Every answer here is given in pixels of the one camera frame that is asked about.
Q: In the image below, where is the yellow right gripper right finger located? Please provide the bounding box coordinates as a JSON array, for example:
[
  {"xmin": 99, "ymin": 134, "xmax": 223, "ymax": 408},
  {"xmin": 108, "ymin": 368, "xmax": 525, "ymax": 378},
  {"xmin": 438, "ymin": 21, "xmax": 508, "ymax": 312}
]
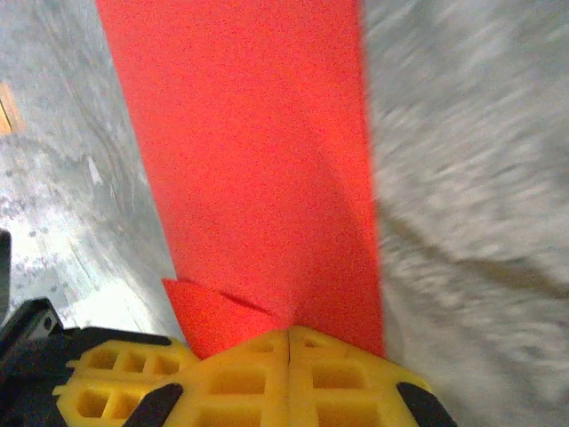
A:
[{"xmin": 288, "ymin": 326, "xmax": 457, "ymax": 427}]

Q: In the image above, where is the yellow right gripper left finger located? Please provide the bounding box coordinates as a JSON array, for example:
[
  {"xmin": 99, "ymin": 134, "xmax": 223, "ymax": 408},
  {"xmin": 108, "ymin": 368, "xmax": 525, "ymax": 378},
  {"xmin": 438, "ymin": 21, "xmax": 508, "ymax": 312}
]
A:
[{"xmin": 128, "ymin": 327, "xmax": 290, "ymax": 427}]

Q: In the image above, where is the red paper sheet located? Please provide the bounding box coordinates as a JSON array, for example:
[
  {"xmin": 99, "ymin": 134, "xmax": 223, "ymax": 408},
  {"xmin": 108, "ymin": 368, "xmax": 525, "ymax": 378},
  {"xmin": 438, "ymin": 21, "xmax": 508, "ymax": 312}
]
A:
[{"xmin": 95, "ymin": 0, "xmax": 386, "ymax": 361}]

